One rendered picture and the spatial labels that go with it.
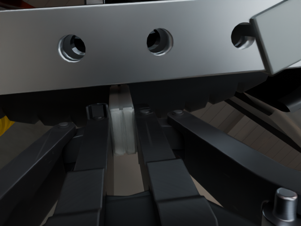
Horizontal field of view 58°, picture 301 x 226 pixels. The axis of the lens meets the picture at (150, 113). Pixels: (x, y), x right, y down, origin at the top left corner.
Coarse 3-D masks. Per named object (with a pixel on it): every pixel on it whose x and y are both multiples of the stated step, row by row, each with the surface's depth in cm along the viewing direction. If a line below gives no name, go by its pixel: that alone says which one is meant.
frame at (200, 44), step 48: (192, 0) 13; (240, 0) 14; (288, 0) 14; (0, 48) 13; (48, 48) 13; (96, 48) 14; (144, 48) 14; (192, 48) 14; (240, 48) 15; (288, 48) 14
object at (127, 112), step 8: (120, 88) 21; (128, 88) 21; (120, 96) 19; (128, 96) 18; (120, 104) 17; (128, 104) 16; (128, 112) 16; (128, 120) 16; (128, 128) 16; (128, 136) 16; (128, 144) 16; (136, 144) 17; (128, 152) 17
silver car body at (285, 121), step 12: (108, 0) 175; (120, 0) 186; (132, 0) 61; (240, 96) 53; (252, 96) 43; (264, 96) 48; (240, 108) 162; (252, 108) 148; (264, 108) 44; (276, 108) 37; (300, 108) 33; (264, 120) 136; (276, 120) 45; (288, 120) 37; (300, 120) 34; (276, 132) 126; (288, 132) 47; (300, 132) 38; (288, 144) 115; (300, 144) 49
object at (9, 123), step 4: (4, 116) 30; (0, 120) 28; (4, 120) 29; (8, 120) 30; (0, 124) 28; (4, 124) 29; (8, 124) 30; (12, 124) 33; (0, 128) 28; (4, 128) 30; (8, 128) 32; (0, 132) 28
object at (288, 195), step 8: (280, 192) 8; (288, 192) 8; (280, 200) 8; (288, 200) 8; (296, 200) 8; (264, 208) 8; (272, 208) 8; (280, 208) 8; (288, 208) 8; (296, 208) 8; (264, 216) 8; (272, 216) 8; (280, 216) 8; (288, 216) 8; (296, 216) 8; (264, 224) 8; (272, 224) 8; (280, 224) 8; (288, 224) 8; (296, 224) 8
